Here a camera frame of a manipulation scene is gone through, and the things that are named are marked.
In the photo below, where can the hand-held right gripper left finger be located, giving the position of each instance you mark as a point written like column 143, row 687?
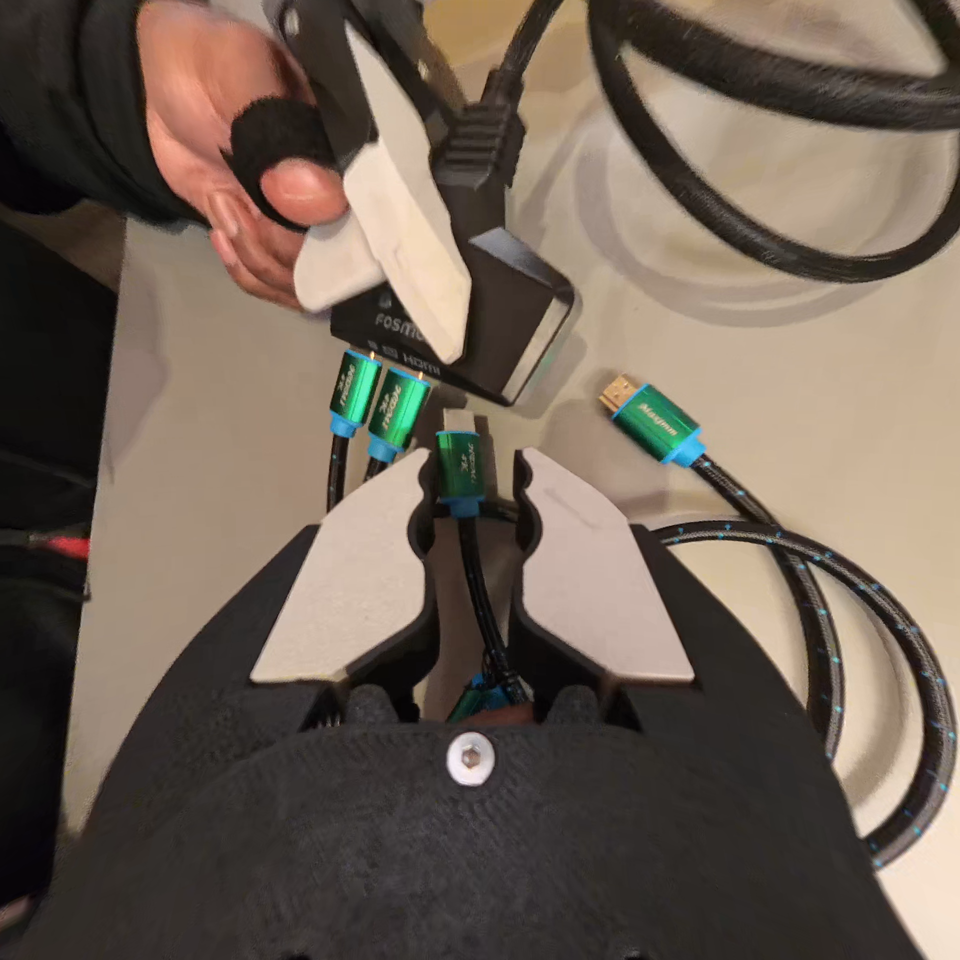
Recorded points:
column 345, row 600

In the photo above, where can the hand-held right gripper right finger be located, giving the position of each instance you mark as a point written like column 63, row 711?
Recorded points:
column 600, row 600

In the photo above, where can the person's left hand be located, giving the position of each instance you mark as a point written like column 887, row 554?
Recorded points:
column 195, row 112

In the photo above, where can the person's dark clothing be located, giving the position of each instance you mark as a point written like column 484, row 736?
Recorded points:
column 37, row 375

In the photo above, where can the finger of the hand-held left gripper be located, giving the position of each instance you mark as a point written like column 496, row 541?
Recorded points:
column 420, row 247

